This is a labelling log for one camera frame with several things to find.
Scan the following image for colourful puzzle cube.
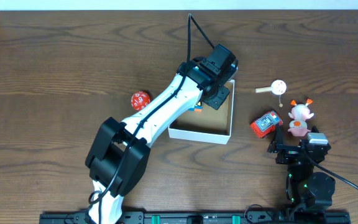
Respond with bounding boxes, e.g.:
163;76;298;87
188;101;203;112

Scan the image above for pink white pig toy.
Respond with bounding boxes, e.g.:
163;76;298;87
288;98;314;137

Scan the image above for red toy fire truck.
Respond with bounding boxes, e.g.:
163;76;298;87
250;111;283;138

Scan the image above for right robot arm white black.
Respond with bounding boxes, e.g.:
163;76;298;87
267;125;336;219

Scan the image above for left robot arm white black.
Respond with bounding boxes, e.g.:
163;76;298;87
85;44;238;223

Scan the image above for white cardboard box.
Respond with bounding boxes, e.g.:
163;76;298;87
168;80;235;144

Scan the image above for red many-sided die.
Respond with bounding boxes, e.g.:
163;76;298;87
131;91;151;111

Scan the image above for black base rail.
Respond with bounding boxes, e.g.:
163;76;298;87
39;210;352;224

